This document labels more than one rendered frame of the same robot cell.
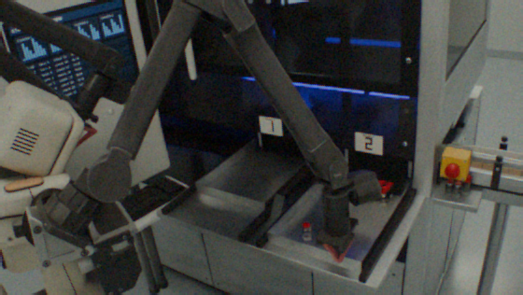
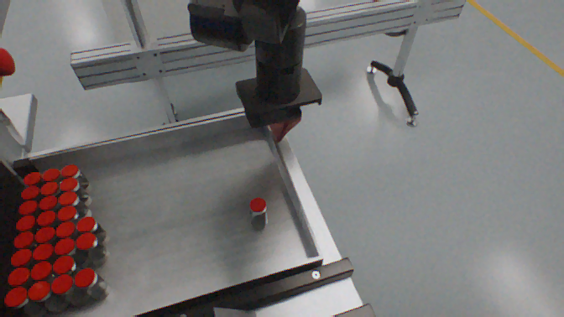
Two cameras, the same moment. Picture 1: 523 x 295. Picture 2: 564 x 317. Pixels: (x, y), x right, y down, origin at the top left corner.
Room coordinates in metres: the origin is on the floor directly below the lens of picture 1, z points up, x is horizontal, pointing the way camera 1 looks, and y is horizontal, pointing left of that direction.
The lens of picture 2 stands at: (1.08, 0.09, 1.31)
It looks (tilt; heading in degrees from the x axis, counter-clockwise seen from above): 52 degrees down; 217
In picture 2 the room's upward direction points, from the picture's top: straight up
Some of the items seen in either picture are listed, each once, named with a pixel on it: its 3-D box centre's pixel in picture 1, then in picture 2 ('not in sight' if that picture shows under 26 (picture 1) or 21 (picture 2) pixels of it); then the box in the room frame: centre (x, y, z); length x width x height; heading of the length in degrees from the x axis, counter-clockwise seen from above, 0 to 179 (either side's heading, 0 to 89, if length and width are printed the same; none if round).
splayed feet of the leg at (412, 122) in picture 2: not in sight; (393, 85); (-0.48, -0.33, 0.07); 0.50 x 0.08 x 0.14; 55
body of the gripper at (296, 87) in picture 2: (336, 222); (279, 78); (0.79, -0.13, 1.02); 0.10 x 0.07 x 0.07; 146
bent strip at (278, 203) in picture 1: (267, 217); (284, 309); (0.98, 0.03, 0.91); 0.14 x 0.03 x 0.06; 144
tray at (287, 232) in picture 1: (341, 214); (166, 210); (0.97, -0.17, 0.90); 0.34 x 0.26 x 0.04; 144
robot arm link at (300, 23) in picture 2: (338, 199); (274, 33); (0.79, -0.13, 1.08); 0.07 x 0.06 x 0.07; 108
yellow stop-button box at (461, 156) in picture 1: (456, 162); not in sight; (1.02, -0.51, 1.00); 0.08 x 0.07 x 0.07; 145
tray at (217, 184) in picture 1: (260, 171); not in sight; (1.26, 0.04, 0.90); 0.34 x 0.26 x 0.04; 145
